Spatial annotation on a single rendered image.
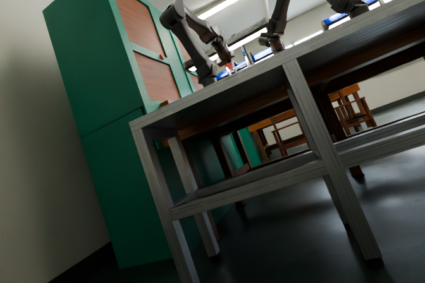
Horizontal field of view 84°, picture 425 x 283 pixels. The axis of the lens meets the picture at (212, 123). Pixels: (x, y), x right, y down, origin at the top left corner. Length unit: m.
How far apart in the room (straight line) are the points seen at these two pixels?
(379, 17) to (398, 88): 6.18
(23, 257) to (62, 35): 1.32
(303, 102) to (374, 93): 6.10
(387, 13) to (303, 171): 0.49
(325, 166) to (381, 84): 6.18
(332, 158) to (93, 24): 1.52
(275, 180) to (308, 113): 0.23
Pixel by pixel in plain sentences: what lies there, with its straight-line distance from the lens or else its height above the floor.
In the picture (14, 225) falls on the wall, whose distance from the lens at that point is 1.67.
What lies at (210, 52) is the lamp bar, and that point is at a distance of 1.60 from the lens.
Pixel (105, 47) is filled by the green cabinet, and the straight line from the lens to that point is 1.63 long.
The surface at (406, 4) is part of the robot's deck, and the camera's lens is 0.87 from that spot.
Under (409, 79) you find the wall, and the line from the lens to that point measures 7.11.
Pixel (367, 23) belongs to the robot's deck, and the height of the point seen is 0.64.
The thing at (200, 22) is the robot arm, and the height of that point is 1.03.
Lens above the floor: 0.45
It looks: 7 degrees up
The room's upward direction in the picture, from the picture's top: 21 degrees counter-clockwise
